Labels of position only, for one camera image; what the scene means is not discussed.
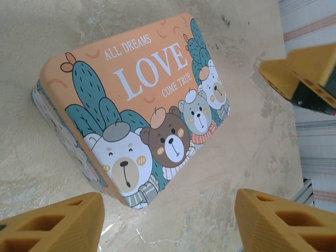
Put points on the right aluminium table side rail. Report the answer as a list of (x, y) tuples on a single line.
[(309, 193)]

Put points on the right corrugated metal side panel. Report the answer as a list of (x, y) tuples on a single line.
[(315, 147)]

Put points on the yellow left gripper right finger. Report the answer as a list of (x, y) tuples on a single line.
[(252, 218)]

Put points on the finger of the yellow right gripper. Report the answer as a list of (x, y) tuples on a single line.
[(312, 64), (278, 77)]

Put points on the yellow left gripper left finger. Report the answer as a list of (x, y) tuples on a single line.
[(78, 231)]

